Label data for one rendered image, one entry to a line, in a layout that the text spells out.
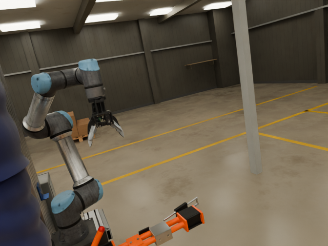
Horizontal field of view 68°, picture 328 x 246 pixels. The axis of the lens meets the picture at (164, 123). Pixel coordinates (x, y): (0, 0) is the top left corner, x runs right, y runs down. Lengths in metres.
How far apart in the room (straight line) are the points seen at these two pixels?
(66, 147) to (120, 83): 10.32
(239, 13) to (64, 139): 2.74
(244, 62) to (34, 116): 2.79
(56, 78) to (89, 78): 0.13
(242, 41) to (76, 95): 8.85
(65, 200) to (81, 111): 10.13
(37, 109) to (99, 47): 10.45
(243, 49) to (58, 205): 2.86
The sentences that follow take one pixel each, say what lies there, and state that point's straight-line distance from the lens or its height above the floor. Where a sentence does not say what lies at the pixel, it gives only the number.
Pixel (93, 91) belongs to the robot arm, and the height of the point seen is 1.75.
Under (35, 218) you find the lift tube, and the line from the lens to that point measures 0.83.
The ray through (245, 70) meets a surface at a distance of 3.48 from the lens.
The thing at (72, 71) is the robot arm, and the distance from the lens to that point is 1.09.
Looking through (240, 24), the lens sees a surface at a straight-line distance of 3.48.
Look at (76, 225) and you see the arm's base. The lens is 1.38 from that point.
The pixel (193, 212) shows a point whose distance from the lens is 1.06.
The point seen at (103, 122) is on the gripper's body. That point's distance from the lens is 1.03.
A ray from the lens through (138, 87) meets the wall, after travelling 11.86.
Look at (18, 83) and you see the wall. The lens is 11.32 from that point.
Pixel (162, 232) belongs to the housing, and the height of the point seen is 1.20.
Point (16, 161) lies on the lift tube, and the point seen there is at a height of 1.62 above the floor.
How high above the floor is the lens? 1.80
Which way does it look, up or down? 13 degrees down
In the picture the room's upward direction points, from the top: 11 degrees counter-clockwise
